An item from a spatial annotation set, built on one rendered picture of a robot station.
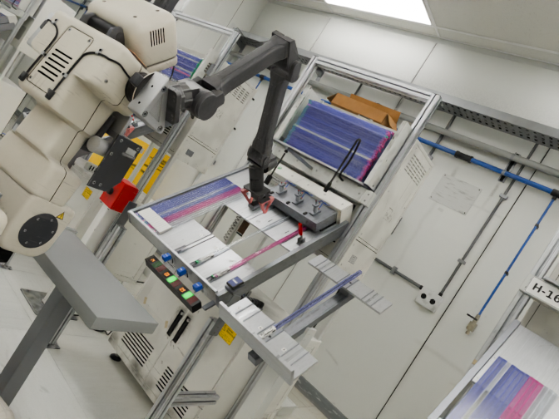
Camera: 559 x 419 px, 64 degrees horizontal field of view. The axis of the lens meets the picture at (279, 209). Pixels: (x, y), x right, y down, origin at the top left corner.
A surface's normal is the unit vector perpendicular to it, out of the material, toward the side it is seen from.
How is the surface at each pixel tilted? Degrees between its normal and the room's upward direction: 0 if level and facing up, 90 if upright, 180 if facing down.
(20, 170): 82
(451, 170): 90
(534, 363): 45
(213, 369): 90
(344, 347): 90
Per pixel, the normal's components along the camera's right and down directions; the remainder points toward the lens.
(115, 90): 0.77, 0.50
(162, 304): -0.51, -0.32
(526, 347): 0.02, -0.82
